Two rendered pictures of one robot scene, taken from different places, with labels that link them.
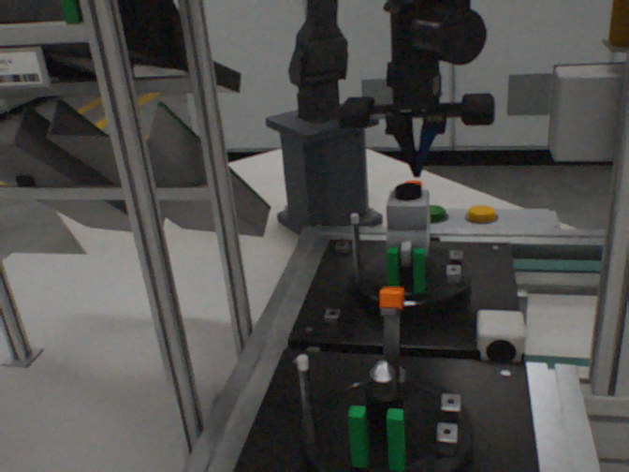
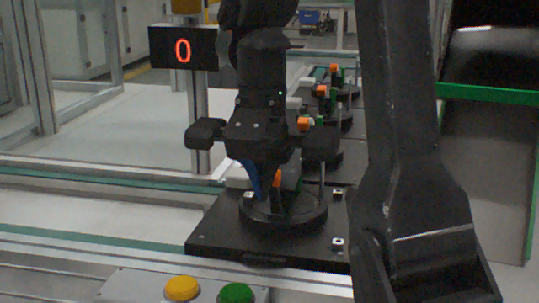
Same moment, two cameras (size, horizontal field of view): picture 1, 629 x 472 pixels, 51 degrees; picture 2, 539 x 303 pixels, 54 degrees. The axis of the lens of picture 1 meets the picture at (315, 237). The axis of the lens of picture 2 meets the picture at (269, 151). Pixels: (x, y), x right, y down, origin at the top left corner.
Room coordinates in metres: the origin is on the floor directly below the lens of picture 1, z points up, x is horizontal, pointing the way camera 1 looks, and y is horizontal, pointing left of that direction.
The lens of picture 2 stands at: (1.41, -0.14, 1.36)
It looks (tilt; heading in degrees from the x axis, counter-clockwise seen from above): 21 degrees down; 179
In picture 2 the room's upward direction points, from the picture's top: straight up
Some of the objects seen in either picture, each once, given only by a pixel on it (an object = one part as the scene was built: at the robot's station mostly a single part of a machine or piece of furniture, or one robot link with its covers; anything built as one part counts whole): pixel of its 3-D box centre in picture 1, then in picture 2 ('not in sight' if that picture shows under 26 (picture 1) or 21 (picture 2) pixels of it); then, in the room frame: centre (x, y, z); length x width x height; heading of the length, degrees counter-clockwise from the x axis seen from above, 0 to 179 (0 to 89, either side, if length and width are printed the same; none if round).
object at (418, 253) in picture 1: (418, 271); not in sight; (0.61, -0.11, 1.01); 0.01 x 0.01 x 0.05; 76
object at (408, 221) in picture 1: (407, 220); (285, 157); (0.65, -0.10, 1.06); 0.08 x 0.04 x 0.07; 166
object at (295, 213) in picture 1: (325, 170); not in sight; (1.10, -0.03, 0.96); 0.15 x 0.15 x 0.20; 30
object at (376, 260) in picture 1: (410, 278); (283, 207); (0.66, -0.11, 0.98); 0.14 x 0.14 x 0.02
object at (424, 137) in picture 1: (431, 151); (248, 174); (0.78, -0.16, 1.09); 0.06 x 0.04 x 0.07; 165
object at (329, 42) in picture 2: not in sight; (335, 41); (-4.68, 0.74, 0.36); 0.60 x 0.40 x 0.15; 77
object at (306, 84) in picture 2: not in sight; (336, 80); (-0.06, 0.08, 1.01); 0.24 x 0.24 x 0.13; 76
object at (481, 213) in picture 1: (481, 216); (181, 289); (0.85, -0.24, 0.96); 0.04 x 0.04 x 0.02
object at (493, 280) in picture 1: (410, 292); (283, 218); (0.66, -0.11, 0.96); 0.24 x 0.24 x 0.02; 76
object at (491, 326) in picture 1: (500, 338); (240, 182); (0.54, -0.18, 0.97); 0.05 x 0.05 x 0.04; 76
